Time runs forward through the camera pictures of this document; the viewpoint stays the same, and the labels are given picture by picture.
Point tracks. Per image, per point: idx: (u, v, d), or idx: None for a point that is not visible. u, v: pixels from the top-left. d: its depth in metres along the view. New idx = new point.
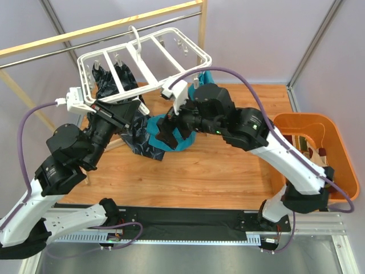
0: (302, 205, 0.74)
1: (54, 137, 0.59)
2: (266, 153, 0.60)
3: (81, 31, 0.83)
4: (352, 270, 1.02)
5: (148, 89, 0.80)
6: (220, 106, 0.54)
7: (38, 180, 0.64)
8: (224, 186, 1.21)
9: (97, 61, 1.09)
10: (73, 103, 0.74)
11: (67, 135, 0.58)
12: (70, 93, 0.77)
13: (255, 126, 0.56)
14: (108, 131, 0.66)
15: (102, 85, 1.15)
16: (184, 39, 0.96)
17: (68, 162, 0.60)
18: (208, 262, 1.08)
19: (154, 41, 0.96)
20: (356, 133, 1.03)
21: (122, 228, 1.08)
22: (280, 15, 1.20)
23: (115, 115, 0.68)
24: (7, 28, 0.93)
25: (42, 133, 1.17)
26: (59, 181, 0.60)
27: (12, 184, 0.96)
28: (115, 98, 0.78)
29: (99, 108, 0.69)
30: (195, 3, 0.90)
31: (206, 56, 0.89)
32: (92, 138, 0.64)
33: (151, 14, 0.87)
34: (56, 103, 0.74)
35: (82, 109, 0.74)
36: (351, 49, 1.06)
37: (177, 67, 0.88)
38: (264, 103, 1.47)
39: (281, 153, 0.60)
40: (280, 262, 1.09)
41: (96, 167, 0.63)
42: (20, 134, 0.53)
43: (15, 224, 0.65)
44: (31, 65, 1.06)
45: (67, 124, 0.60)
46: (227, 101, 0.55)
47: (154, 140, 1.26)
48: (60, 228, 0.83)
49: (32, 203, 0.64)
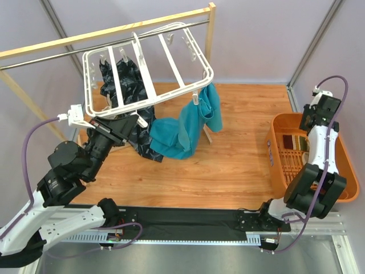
0: (292, 185, 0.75)
1: (55, 153, 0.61)
2: (313, 131, 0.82)
3: (84, 36, 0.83)
4: (352, 269, 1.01)
5: (145, 105, 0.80)
6: (325, 100, 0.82)
7: (40, 192, 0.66)
8: (224, 187, 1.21)
9: (103, 56, 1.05)
10: (74, 119, 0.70)
11: (67, 152, 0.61)
12: (71, 109, 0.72)
13: (324, 120, 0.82)
14: (106, 145, 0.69)
15: (107, 80, 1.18)
16: (191, 41, 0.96)
17: (68, 176, 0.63)
18: (207, 262, 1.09)
19: (161, 40, 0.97)
20: (355, 133, 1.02)
21: (122, 228, 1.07)
22: (282, 15, 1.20)
23: (114, 130, 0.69)
24: (8, 31, 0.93)
25: (45, 135, 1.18)
26: (60, 193, 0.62)
27: (14, 186, 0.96)
28: (114, 112, 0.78)
29: (98, 124, 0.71)
30: (203, 11, 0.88)
31: (208, 69, 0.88)
32: (91, 153, 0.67)
33: (156, 20, 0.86)
34: (58, 119, 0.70)
35: (82, 126, 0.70)
36: (352, 50, 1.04)
37: (176, 76, 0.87)
38: (264, 104, 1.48)
39: (320, 135, 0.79)
40: (280, 262, 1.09)
41: (94, 178, 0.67)
42: (24, 148, 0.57)
43: (15, 233, 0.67)
44: (33, 68, 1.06)
45: (67, 141, 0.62)
46: (331, 105, 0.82)
47: (156, 144, 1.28)
48: (56, 235, 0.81)
49: (33, 214, 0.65)
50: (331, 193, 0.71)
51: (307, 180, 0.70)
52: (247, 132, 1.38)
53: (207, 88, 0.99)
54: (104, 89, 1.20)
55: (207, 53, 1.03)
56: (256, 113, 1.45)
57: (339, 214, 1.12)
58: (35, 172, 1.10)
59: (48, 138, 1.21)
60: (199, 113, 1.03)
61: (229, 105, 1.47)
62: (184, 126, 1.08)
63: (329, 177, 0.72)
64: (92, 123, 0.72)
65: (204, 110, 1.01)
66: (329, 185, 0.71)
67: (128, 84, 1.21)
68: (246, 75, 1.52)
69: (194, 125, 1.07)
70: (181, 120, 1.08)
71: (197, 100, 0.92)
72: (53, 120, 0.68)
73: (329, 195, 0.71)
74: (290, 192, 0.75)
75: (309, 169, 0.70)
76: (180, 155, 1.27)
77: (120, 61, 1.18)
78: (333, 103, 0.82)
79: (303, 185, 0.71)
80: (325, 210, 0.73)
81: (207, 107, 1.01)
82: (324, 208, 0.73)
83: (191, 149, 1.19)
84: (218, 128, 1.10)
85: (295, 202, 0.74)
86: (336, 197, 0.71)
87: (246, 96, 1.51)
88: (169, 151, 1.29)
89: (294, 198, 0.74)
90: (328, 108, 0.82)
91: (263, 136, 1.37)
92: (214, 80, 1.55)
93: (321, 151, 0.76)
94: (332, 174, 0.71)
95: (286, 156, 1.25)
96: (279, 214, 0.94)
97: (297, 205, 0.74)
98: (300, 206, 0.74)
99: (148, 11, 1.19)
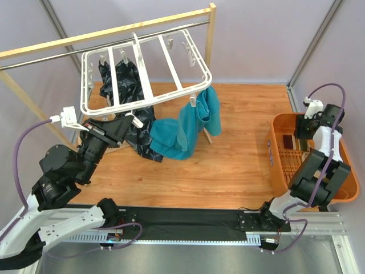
0: (297, 172, 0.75)
1: (46, 157, 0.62)
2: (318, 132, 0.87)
3: (84, 36, 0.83)
4: (352, 269, 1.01)
5: (140, 105, 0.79)
6: (331, 109, 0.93)
7: (35, 196, 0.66)
8: (224, 186, 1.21)
9: (102, 57, 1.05)
10: (66, 123, 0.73)
11: (59, 156, 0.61)
12: (64, 112, 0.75)
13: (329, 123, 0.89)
14: (100, 148, 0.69)
15: (107, 80, 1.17)
16: (191, 46, 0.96)
17: (61, 180, 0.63)
18: (207, 262, 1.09)
19: (161, 43, 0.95)
20: (355, 134, 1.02)
21: (122, 228, 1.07)
22: (282, 15, 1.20)
23: (108, 132, 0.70)
24: (8, 31, 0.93)
25: (45, 135, 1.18)
26: (54, 197, 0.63)
27: (13, 187, 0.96)
28: (108, 111, 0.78)
29: (92, 126, 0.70)
30: (203, 12, 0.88)
31: (206, 73, 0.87)
32: (85, 156, 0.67)
33: (155, 21, 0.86)
34: (51, 121, 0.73)
35: (74, 128, 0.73)
36: (352, 50, 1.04)
37: (174, 77, 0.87)
38: (264, 104, 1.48)
39: (326, 133, 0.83)
40: (280, 262, 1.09)
41: (89, 181, 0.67)
42: (15, 153, 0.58)
43: (12, 237, 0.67)
44: (33, 69, 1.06)
45: (57, 144, 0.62)
46: (335, 113, 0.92)
47: (156, 144, 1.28)
48: (55, 236, 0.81)
49: (29, 217, 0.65)
50: (336, 179, 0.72)
51: (313, 163, 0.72)
52: (247, 132, 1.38)
53: (206, 91, 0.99)
54: (103, 91, 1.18)
55: (207, 54, 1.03)
56: (256, 113, 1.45)
57: (339, 214, 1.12)
58: (35, 172, 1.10)
59: (48, 138, 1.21)
60: (195, 116, 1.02)
61: (229, 105, 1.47)
62: (182, 128, 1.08)
63: (335, 165, 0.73)
64: (85, 125, 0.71)
65: (202, 113, 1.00)
66: (334, 172, 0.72)
67: (128, 85, 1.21)
68: (246, 75, 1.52)
69: (192, 127, 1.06)
70: (179, 121, 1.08)
71: (194, 103, 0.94)
72: (47, 122, 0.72)
73: (334, 181, 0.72)
74: (294, 177, 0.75)
75: (315, 153, 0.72)
76: (180, 156, 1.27)
77: (120, 63, 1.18)
78: (337, 111, 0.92)
79: (309, 169, 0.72)
80: (327, 198, 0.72)
81: (205, 110, 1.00)
82: (327, 195, 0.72)
83: (189, 150, 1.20)
84: (217, 130, 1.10)
85: (299, 188, 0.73)
86: (340, 183, 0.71)
87: (246, 96, 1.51)
88: (169, 152, 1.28)
89: (298, 183, 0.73)
90: (333, 115, 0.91)
91: (263, 136, 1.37)
92: (214, 80, 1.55)
93: (327, 143, 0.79)
94: (337, 162, 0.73)
95: (286, 156, 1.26)
96: (280, 210, 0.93)
97: (301, 190, 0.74)
98: (303, 192, 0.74)
99: (148, 11, 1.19)
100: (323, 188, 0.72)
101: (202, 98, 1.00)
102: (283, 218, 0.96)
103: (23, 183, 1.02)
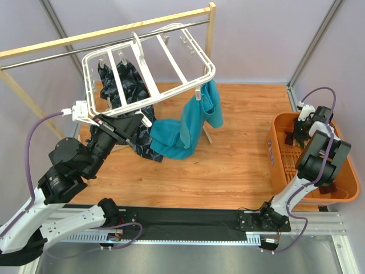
0: (302, 153, 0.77)
1: (55, 150, 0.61)
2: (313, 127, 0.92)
3: (84, 36, 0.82)
4: (352, 269, 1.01)
5: (148, 103, 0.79)
6: (321, 110, 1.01)
7: (41, 189, 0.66)
8: (225, 187, 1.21)
9: (101, 60, 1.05)
10: (78, 115, 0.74)
11: (68, 149, 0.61)
12: (76, 105, 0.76)
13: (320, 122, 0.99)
14: (108, 144, 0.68)
15: (106, 83, 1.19)
16: (190, 40, 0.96)
17: (69, 173, 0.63)
18: (207, 262, 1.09)
19: (159, 40, 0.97)
20: (355, 133, 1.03)
21: (122, 228, 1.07)
22: (282, 15, 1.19)
23: (117, 128, 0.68)
24: (8, 31, 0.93)
25: (45, 135, 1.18)
26: (61, 191, 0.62)
27: (13, 186, 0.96)
28: (117, 112, 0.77)
29: (102, 121, 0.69)
30: (203, 11, 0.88)
31: (210, 64, 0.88)
32: (93, 150, 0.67)
33: (155, 20, 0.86)
34: (62, 113, 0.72)
35: (86, 122, 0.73)
36: (351, 50, 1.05)
37: (178, 73, 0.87)
38: (264, 104, 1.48)
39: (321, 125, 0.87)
40: (280, 262, 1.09)
41: (94, 176, 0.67)
42: (27, 146, 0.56)
43: (16, 231, 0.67)
44: (35, 68, 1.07)
45: (67, 138, 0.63)
46: (325, 114, 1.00)
47: (157, 144, 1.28)
48: (57, 233, 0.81)
49: (34, 211, 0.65)
50: (339, 155, 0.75)
51: (319, 141, 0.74)
52: (247, 132, 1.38)
53: (207, 84, 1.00)
54: (104, 93, 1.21)
55: (207, 53, 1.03)
56: (256, 113, 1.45)
57: (339, 214, 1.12)
58: (35, 172, 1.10)
59: (48, 138, 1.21)
60: (200, 109, 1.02)
61: (229, 105, 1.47)
62: (186, 124, 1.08)
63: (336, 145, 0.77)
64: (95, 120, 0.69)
65: (206, 105, 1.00)
66: (337, 149, 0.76)
67: (128, 87, 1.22)
68: (246, 75, 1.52)
69: (196, 123, 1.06)
70: (183, 118, 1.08)
71: (199, 96, 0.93)
72: (59, 114, 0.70)
73: (337, 157, 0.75)
74: (301, 158, 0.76)
75: (319, 133, 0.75)
76: (180, 155, 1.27)
77: (119, 64, 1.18)
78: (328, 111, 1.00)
79: (314, 147, 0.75)
80: (333, 174, 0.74)
81: (209, 103, 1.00)
82: (332, 170, 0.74)
83: (191, 147, 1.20)
84: (219, 124, 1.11)
85: (306, 167, 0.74)
86: (344, 158, 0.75)
87: (246, 96, 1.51)
88: (169, 151, 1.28)
89: (305, 163, 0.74)
90: (324, 115, 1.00)
91: (263, 136, 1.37)
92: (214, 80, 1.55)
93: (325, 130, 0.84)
94: (338, 141, 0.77)
95: (286, 156, 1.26)
96: (283, 204, 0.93)
97: (309, 170, 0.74)
98: (311, 172, 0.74)
99: (148, 11, 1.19)
100: (329, 165, 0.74)
101: (205, 91, 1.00)
102: (287, 212, 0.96)
103: (23, 182, 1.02)
